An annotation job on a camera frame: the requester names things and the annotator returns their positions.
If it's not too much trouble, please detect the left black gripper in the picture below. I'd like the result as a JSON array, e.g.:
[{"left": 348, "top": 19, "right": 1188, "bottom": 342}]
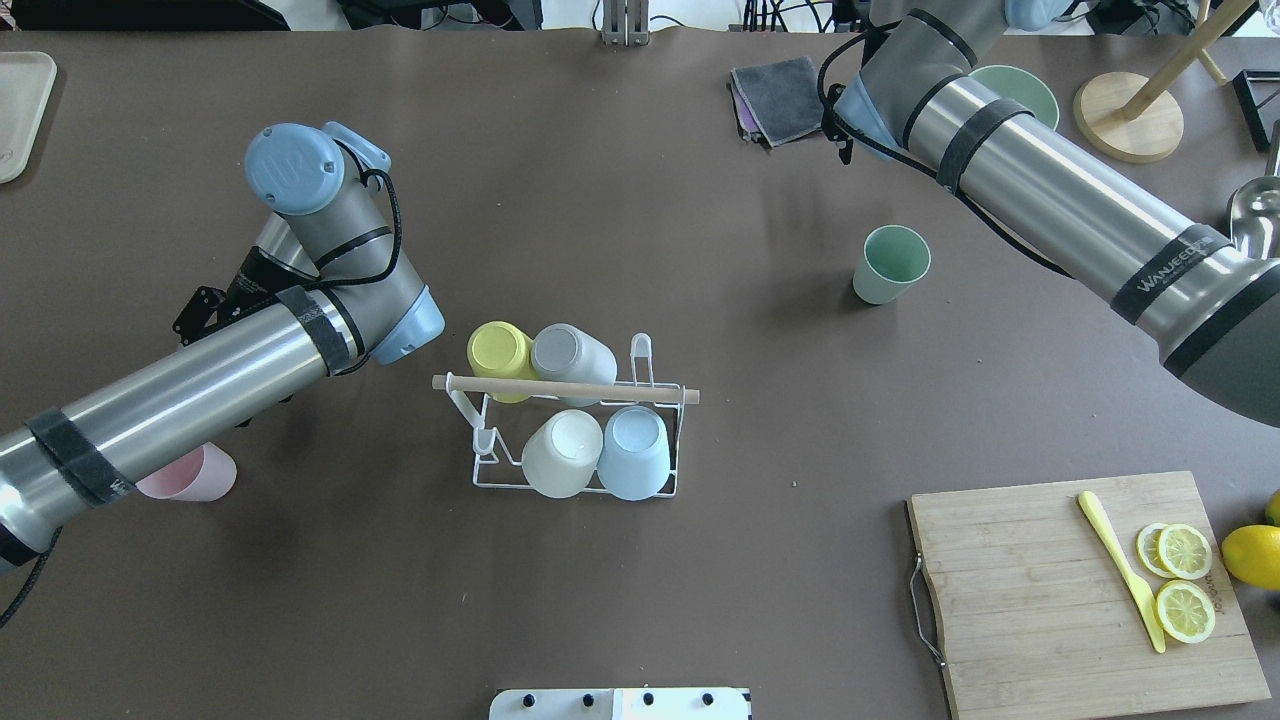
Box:
[{"left": 172, "top": 286, "right": 261, "bottom": 346}]

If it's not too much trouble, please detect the pink plastic cup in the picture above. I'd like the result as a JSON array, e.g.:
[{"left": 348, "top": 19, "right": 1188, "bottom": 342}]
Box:
[{"left": 136, "top": 442, "right": 238, "bottom": 503}]

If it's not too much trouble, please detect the green plastic cup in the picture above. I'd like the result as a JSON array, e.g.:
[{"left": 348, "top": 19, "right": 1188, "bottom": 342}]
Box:
[{"left": 851, "top": 225, "right": 932, "bottom": 305}]

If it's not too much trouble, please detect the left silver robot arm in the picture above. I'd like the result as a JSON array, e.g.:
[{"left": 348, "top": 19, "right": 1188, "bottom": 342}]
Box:
[{"left": 1, "top": 122, "right": 445, "bottom": 571}]

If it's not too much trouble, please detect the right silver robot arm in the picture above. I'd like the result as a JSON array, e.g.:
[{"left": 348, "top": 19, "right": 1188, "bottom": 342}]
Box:
[{"left": 817, "top": 1, "right": 1279, "bottom": 427}]

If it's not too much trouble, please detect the yellow plastic cup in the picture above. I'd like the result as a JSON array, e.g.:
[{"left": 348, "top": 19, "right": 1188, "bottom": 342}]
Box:
[{"left": 466, "top": 322, "right": 540, "bottom": 380}]

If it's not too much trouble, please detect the grey plastic cup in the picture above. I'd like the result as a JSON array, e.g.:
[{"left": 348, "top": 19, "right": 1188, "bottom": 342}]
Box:
[{"left": 531, "top": 323, "right": 618, "bottom": 386}]

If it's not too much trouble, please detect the white plastic cup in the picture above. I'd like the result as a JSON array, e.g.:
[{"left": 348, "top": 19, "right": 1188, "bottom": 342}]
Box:
[{"left": 521, "top": 409, "right": 603, "bottom": 498}]

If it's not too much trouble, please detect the light blue plastic cup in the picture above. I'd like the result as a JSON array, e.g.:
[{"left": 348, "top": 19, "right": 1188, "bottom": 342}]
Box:
[{"left": 596, "top": 406, "right": 671, "bottom": 501}]

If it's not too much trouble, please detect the cream plastic tray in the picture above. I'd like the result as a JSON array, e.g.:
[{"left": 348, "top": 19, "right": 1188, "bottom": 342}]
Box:
[{"left": 1, "top": 51, "right": 58, "bottom": 184}]

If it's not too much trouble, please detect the grey folded cloth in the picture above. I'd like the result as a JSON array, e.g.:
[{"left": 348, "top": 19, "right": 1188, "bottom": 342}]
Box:
[{"left": 727, "top": 55, "right": 823, "bottom": 149}]

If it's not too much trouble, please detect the green ceramic bowl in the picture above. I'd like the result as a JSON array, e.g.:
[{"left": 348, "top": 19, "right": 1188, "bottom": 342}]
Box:
[{"left": 970, "top": 64, "right": 1060, "bottom": 131}]

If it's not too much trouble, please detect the wooden cutting board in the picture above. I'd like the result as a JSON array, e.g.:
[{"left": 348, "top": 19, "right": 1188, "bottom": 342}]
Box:
[{"left": 908, "top": 471, "right": 1271, "bottom": 719}]

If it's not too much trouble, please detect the yellow plastic knife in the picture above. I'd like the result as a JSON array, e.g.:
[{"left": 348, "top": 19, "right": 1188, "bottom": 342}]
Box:
[{"left": 1076, "top": 489, "right": 1167, "bottom": 653}]

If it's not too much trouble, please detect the wooden mug tree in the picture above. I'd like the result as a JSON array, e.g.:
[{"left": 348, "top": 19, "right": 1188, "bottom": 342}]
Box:
[{"left": 1071, "top": 1, "right": 1257, "bottom": 164}]

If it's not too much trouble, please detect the lemon slice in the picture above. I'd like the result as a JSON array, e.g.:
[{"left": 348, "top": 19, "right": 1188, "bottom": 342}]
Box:
[
  {"left": 1155, "top": 579, "right": 1216, "bottom": 644},
  {"left": 1135, "top": 523, "right": 1213, "bottom": 582}
]

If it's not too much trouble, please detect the metal scoop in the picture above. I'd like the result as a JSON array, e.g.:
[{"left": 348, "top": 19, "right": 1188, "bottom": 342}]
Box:
[{"left": 1228, "top": 120, "right": 1279, "bottom": 260}]

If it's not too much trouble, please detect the yellow lemon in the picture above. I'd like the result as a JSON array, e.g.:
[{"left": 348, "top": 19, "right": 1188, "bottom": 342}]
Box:
[
  {"left": 1263, "top": 489, "right": 1280, "bottom": 527},
  {"left": 1220, "top": 524, "right": 1279, "bottom": 591}
]

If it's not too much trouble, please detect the white wire cup holder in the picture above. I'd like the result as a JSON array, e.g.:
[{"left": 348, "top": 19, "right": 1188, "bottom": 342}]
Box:
[{"left": 431, "top": 322, "right": 701, "bottom": 502}]

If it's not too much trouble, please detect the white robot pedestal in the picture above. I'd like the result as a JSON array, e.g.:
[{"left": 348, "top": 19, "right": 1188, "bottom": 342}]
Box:
[{"left": 488, "top": 685, "right": 753, "bottom": 719}]

